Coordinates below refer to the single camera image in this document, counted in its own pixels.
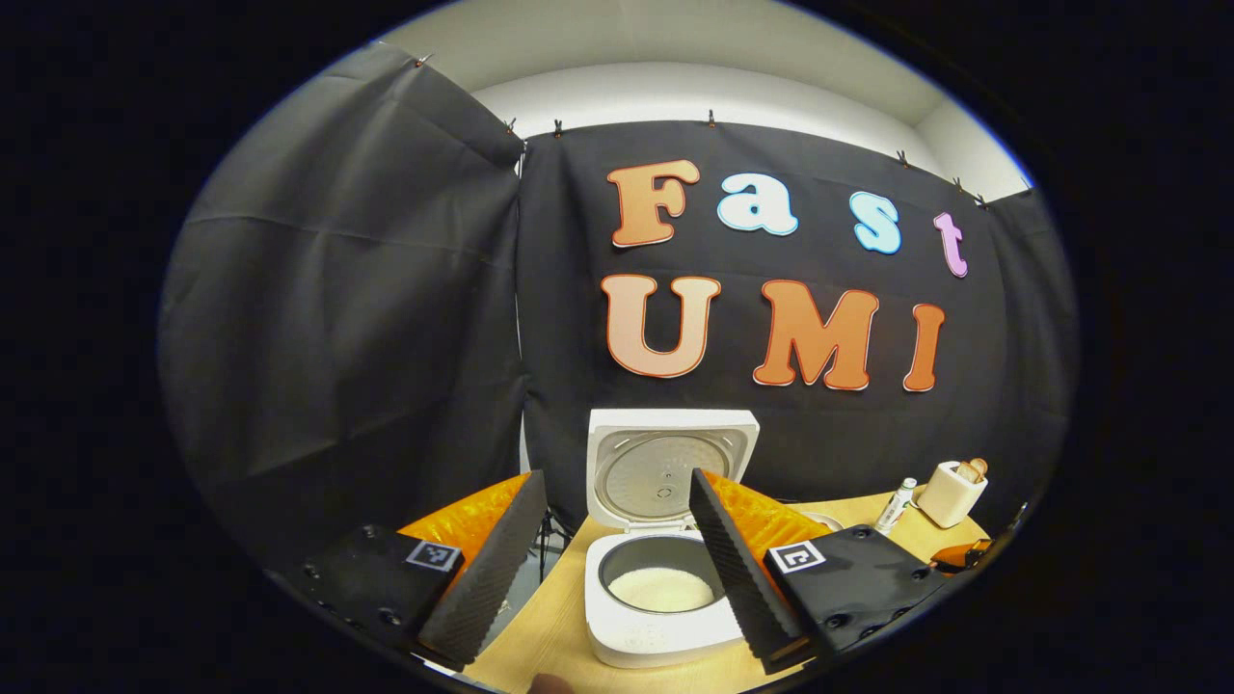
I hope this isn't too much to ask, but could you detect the white rice cooker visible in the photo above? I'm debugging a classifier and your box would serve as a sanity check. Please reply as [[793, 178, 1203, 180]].
[[583, 409, 761, 670]]

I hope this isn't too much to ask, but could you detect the white bottle green label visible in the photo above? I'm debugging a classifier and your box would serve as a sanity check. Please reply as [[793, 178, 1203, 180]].
[[873, 477, 918, 537]]

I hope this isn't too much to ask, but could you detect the black backdrop cloth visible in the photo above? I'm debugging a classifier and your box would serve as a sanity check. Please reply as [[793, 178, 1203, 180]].
[[159, 43, 1076, 579]]

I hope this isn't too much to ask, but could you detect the white rice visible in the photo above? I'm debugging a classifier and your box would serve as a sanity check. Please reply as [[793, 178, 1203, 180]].
[[607, 567, 716, 614]]

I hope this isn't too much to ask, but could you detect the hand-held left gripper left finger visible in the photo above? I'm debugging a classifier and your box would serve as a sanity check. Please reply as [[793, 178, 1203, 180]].
[[273, 470, 549, 674]]

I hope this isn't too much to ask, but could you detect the black tripod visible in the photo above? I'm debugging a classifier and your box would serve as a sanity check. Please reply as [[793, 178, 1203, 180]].
[[535, 511, 570, 584]]

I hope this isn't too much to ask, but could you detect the cream toaster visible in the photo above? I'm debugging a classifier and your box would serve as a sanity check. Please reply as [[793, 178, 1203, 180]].
[[916, 461, 989, 529]]

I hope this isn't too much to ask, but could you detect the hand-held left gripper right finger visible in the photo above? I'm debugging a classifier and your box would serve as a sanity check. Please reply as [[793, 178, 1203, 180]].
[[688, 468, 963, 676]]

